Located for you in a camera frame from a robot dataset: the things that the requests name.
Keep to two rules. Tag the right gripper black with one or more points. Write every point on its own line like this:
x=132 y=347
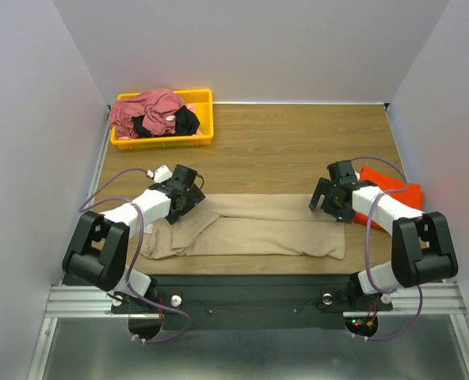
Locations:
x=323 y=198

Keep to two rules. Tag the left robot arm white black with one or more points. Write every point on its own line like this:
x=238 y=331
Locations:
x=98 y=248

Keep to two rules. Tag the yellow plastic bin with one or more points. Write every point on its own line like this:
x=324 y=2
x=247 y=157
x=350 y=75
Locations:
x=201 y=98

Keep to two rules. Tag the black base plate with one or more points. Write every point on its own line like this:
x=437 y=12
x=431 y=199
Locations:
x=249 y=302

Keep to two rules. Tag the pink t shirt in bin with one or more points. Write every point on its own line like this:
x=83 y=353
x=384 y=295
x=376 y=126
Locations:
x=157 y=107

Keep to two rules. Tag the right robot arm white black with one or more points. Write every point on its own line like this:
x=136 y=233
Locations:
x=422 y=249

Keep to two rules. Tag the aluminium frame rail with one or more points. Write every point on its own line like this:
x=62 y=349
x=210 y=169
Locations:
x=64 y=302

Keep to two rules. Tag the beige t shirt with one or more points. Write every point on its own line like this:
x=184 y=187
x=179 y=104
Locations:
x=248 y=224

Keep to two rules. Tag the black t shirt in bin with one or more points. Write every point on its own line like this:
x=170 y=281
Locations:
x=186 y=124

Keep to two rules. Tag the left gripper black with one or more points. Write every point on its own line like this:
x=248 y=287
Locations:
x=193 y=197

